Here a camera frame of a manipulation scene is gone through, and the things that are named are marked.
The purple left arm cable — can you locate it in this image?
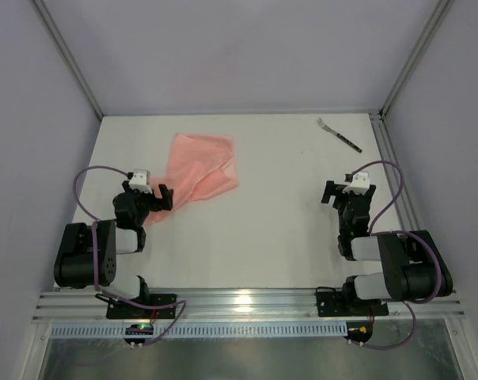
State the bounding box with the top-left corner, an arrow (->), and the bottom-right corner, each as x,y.
73,165 -> 187,348

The aluminium right side rail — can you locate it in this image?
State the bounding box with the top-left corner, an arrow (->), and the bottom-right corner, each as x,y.
367,111 -> 438,286

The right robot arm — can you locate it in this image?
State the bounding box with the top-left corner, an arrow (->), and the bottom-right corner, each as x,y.
317,180 -> 453,316

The right controller board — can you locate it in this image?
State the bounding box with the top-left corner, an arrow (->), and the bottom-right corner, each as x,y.
344,322 -> 374,346

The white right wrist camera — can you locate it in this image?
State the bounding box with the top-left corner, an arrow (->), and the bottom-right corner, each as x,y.
343,171 -> 370,196

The controller board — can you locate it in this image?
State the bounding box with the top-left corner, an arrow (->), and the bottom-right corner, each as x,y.
123,323 -> 154,346
344,322 -> 374,346

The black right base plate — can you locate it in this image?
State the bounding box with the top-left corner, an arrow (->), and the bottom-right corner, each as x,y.
315,287 -> 389,317

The slotted cable duct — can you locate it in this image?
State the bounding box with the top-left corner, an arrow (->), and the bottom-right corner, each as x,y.
50,320 -> 347,339

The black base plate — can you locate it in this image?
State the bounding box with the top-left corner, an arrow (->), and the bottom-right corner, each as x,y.
105,293 -> 179,320
315,287 -> 389,317

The frame post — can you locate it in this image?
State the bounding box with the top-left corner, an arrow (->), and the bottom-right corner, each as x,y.
379,0 -> 454,120
30,0 -> 104,121

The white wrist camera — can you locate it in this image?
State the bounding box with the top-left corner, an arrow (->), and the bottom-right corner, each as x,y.
127,169 -> 153,194
343,171 -> 370,196

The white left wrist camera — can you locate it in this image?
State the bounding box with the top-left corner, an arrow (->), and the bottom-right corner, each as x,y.
127,169 -> 153,194

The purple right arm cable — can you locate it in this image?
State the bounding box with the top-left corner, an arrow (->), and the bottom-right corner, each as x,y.
351,160 -> 444,350

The pink satin napkin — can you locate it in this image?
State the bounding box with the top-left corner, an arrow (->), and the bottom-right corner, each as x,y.
144,133 -> 239,226

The aluminium front rail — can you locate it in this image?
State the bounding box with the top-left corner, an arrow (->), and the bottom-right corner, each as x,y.
32,287 -> 466,324

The metal fork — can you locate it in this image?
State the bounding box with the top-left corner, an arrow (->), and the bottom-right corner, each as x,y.
317,117 -> 362,154

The aluminium rail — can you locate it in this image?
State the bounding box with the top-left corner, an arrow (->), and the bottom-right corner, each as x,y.
32,287 -> 466,324
367,111 -> 438,286

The left controller board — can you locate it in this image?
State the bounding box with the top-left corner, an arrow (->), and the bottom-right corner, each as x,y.
123,323 -> 154,346

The right frame post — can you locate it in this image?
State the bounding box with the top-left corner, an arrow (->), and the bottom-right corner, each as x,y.
379,0 -> 454,120

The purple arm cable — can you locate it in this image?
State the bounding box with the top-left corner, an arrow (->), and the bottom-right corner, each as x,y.
351,160 -> 444,350
73,165 -> 187,348

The left frame post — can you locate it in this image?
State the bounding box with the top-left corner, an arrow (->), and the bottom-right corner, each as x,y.
30,0 -> 104,121

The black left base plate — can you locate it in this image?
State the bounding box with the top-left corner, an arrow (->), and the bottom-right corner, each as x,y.
105,293 -> 179,320

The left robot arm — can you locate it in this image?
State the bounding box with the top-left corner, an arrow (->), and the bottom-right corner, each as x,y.
53,180 -> 174,305

